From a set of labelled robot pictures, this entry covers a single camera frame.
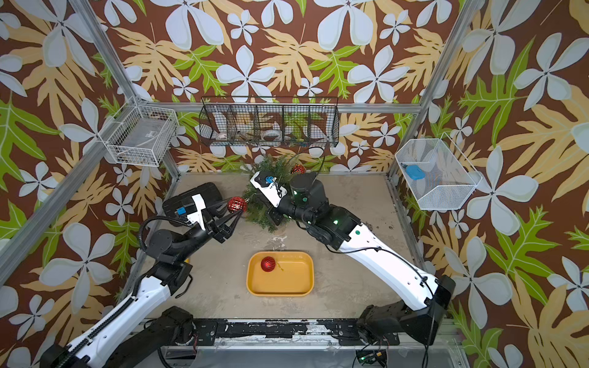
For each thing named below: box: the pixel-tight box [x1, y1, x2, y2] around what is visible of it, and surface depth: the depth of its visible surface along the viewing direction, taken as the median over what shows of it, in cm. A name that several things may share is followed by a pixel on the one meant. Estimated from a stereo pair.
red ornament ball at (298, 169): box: [290, 164, 307, 175], surface depth 82 cm
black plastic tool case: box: [162, 182, 224, 220], surface depth 103 cm
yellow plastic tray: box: [246, 250, 316, 297], surface depth 88 cm
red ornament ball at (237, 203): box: [227, 196, 248, 214], surface depth 62 cm
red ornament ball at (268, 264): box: [260, 256, 277, 273], surface depth 87 cm
